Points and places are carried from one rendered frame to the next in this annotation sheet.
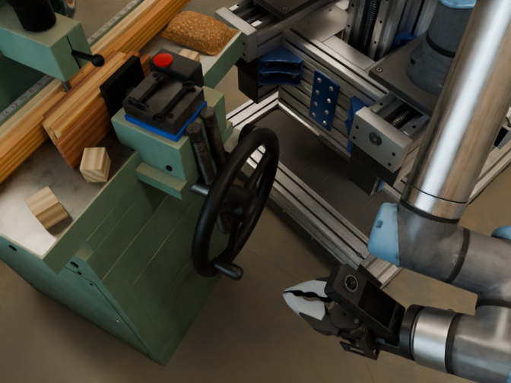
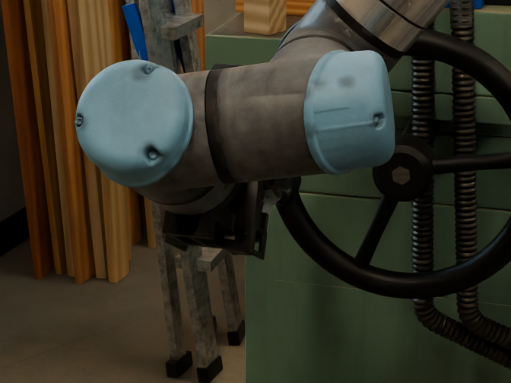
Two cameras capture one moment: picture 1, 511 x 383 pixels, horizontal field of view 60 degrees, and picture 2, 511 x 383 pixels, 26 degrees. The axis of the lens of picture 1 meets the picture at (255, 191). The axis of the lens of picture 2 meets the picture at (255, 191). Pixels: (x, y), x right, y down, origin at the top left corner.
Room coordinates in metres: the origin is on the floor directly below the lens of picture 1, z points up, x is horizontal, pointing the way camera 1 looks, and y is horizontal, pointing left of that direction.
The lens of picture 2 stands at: (0.03, -0.98, 1.16)
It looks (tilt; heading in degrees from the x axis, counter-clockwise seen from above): 19 degrees down; 77
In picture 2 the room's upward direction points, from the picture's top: straight up
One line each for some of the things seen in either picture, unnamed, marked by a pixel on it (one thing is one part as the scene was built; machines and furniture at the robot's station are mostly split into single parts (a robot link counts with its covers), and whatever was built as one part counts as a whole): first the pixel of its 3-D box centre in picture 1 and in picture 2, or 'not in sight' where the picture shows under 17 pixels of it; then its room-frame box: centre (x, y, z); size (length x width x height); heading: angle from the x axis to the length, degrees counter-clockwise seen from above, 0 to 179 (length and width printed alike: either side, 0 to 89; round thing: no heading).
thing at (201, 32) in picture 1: (198, 26); not in sight; (0.79, 0.12, 0.92); 0.14 x 0.09 x 0.04; 62
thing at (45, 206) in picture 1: (46, 207); (265, 14); (0.35, 0.31, 0.92); 0.04 x 0.04 x 0.04; 41
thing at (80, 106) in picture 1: (99, 107); not in sight; (0.54, 0.27, 0.94); 0.18 x 0.02 x 0.07; 152
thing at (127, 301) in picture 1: (107, 223); (430, 359); (0.64, 0.44, 0.35); 0.58 x 0.45 x 0.71; 62
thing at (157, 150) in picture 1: (172, 124); (455, 39); (0.52, 0.14, 0.91); 0.15 x 0.14 x 0.09; 152
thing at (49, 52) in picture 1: (42, 42); not in sight; (0.60, 0.34, 1.03); 0.14 x 0.07 x 0.09; 62
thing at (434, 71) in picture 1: (448, 54); not in sight; (0.77, -0.41, 0.87); 0.15 x 0.15 x 0.10
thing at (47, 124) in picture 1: (91, 98); not in sight; (0.57, 0.29, 0.93); 0.20 x 0.02 x 0.06; 152
